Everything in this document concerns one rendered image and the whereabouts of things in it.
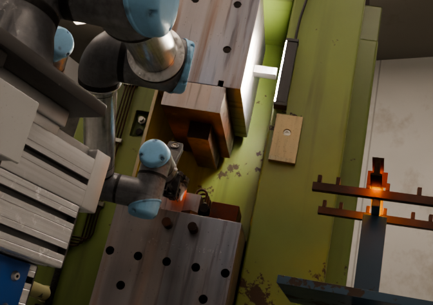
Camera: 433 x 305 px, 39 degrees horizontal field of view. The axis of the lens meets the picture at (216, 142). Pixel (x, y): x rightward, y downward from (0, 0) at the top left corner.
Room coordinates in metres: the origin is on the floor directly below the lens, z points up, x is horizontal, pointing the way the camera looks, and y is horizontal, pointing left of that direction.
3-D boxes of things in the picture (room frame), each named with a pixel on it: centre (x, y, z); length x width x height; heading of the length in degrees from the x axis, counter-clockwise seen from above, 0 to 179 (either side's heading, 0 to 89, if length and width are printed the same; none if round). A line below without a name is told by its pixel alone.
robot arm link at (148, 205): (1.50, 0.16, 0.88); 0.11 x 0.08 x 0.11; 87
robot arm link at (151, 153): (1.50, 0.14, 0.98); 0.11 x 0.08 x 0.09; 170
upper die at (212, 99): (2.03, 0.07, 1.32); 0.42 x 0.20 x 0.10; 170
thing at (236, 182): (2.33, -0.03, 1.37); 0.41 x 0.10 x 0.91; 80
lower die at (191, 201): (2.03, 0.07, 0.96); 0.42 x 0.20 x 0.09; 170
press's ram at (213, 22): (2.02, 0.03, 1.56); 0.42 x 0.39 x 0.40; 170
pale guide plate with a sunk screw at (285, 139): (1.89, -0.23, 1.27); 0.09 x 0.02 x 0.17; 80
